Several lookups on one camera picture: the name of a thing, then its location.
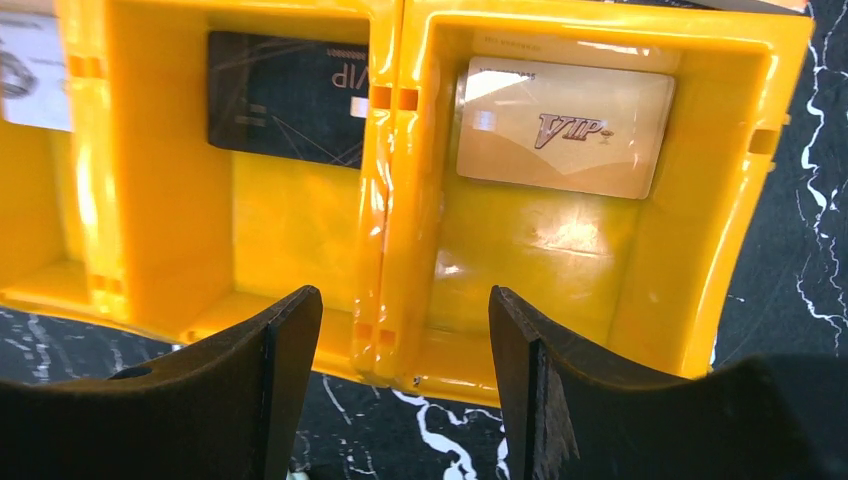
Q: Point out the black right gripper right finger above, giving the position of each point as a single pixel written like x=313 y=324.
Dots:
x=572 y=409

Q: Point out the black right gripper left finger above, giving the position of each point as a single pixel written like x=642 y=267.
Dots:
x=226 y=407

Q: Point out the white silver card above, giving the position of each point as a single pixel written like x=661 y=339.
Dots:
x=33 y=72

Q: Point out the gold VIP card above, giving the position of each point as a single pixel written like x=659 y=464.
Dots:
x=563 y=127

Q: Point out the black VIP card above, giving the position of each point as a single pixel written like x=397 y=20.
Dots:
x=287 y=97

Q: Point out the orange plastic bin tray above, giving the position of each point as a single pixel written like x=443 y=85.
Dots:
x=134 y=221

